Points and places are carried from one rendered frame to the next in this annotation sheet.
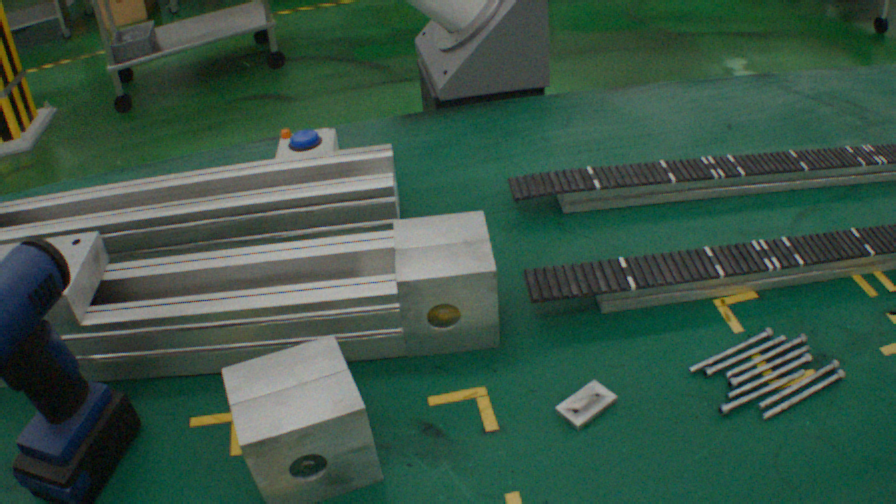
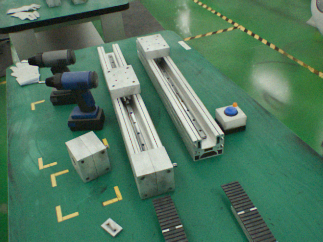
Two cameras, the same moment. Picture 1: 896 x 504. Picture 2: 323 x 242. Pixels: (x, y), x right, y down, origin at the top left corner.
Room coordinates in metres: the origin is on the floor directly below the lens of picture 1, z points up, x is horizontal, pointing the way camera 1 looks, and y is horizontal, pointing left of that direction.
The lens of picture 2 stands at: (0.48, -0.63, 1.50)
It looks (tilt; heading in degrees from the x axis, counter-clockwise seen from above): 38 degrees down; 78
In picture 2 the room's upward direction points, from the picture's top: 5 degrees counter-clockwise
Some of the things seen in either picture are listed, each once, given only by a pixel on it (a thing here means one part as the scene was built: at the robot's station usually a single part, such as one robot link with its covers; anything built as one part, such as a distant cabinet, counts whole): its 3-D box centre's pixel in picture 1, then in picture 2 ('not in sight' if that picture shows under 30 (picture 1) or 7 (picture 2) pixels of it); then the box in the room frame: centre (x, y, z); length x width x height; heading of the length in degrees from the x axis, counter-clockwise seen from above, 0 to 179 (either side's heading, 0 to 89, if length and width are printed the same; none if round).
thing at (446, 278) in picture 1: (444, 275); (156, 171); (0.57, 0.01, 0.83); 0.12 x 0.09 x 0.10; 2
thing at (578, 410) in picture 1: (586, 404); (111, 227); (0.42, -0.11, 0.78); 0.05 x 0.03 x 0.01; 124
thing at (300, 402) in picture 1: (298, 416); (92, 154); (0.40, 0.14, 0.83); 0.11 x 0.10 x 0.10; 19
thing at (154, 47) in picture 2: not in sight; (153, 49); (0.73, 0.70, 0.87); 0.16 x 0.11 x 0.07; 92
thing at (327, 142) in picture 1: (308, 164); (228, 119); (0.87, 0.18, 0.81); 0.10 x 0.08 x 0.06; 2
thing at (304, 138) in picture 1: (304, 141); (230, 111); (0.88, 0.18, 0.84); 0.04 x 0.04 x 0.02
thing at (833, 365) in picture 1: (799, 384); not in sight; (0.40, -0.32, 0.78); 0.11 x 0.01 x 0.01; 108
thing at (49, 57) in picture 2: not in sight; (54, 78); (0.30, 0.57, 0.89); 0.20 x 0.08 x 0.22; 170
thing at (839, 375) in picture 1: (804, 394); not in sight; (0.39, -0.32, 0.78); 0.11 x 0.01 x 0.01; 108
